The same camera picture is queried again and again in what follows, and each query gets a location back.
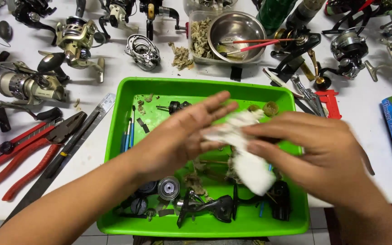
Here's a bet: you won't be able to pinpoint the person's right hand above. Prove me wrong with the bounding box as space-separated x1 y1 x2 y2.
242 111 379 209

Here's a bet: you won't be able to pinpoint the person's left hand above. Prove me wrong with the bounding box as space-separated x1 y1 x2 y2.
130 90 240 184

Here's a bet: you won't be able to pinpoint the white tissue wad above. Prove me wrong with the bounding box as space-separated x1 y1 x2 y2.
202 109 278 196

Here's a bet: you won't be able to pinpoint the black tape piece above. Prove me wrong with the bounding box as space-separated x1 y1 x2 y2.
230 65 243 82

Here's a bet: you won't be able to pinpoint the black reel shaft part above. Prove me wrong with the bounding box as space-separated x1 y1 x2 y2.
156 100 193 115

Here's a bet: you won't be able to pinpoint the silver metal wrench tool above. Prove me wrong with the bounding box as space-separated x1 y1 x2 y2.
290 73 327 118

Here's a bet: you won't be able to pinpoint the white and black knife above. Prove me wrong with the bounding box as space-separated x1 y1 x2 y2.
262 67 316 115

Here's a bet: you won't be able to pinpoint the pile of dirty fibre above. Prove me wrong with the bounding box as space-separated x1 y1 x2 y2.
168 42 194 71

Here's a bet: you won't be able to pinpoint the black reel housing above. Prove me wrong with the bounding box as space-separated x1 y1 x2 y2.
232 180 291 222

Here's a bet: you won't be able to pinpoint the thin blue stick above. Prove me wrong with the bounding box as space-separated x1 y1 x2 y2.
259 163 273 218

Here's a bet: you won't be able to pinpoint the dirty fibre in container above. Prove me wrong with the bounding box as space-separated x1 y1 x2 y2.
191 17 217 60

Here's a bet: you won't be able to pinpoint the red plastic caliper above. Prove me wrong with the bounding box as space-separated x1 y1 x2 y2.
313 89 342 120

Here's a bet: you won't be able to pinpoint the small debris bits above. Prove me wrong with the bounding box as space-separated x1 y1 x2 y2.
137 93 154 115

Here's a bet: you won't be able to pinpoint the small black flat part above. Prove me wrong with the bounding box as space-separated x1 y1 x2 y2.
136 117 150 134

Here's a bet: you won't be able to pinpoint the green plastic tray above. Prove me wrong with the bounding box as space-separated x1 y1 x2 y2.
97 77 310 238

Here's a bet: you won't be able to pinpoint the brown fibrous debris clump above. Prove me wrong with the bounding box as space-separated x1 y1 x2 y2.
182 158 214 202

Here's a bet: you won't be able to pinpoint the steel bowl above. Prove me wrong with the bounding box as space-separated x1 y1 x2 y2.
207 11 267 64

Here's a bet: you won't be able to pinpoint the silver reel spool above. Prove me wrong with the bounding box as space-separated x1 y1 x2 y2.
157 176 181 201

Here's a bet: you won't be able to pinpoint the clear plastic container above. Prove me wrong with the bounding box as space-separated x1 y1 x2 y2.
187 10 268 66

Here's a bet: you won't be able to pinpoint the black and gold reel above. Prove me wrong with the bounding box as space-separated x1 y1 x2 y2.
270 27 335 91

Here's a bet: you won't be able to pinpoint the clear plastic tub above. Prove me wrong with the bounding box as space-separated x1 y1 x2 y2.
183 0 239 16

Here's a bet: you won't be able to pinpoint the black reel rotor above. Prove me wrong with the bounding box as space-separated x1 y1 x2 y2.
136 180 159 197

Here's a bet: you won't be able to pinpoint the green bottle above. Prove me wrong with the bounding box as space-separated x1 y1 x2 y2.
255 0 299 37

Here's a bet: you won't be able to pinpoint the black reel with wooden knob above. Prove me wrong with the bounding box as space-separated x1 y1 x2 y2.
138 0 190 42

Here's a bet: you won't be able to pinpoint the silver and black reel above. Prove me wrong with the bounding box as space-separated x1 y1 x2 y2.
318 29 370 81

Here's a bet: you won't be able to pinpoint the black round reel part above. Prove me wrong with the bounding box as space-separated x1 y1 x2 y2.
130 197 148 215

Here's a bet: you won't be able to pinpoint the grey spray can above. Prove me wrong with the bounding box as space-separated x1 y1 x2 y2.
286 0 328 30

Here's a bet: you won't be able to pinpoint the white and black reel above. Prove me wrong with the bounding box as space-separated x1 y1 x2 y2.
98 0 140 40

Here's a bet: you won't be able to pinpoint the steel ruler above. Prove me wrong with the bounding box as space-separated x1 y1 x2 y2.
0 93 117 227

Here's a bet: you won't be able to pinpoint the black tool with yellow band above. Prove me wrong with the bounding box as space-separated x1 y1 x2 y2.
42 110 101 179

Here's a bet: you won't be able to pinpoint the gold spinning reel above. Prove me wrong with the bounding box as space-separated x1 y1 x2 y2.
38 16 107 83

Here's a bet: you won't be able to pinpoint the red and black reel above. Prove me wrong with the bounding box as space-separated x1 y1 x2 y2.
321 0 392 35

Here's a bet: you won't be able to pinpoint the grey silver spinning reel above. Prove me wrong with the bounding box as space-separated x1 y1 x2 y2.
0 52 71 106

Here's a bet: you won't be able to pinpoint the red utility knife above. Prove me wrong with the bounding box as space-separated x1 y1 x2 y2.
0 117 64 167

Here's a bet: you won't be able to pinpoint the black reel with bail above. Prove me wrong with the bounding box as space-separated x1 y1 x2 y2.
12 0 58 47

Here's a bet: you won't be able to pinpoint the red handled brush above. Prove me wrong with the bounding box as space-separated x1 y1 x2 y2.
220 40 282 58

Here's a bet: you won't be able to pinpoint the black reel body with handle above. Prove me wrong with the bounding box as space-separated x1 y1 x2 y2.
176 190 234 229

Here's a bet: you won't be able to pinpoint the silver reel frame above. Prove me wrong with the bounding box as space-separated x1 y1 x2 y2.
124 34 162 71

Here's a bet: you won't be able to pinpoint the red handled pliers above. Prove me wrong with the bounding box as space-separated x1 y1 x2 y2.
0 111 88 202

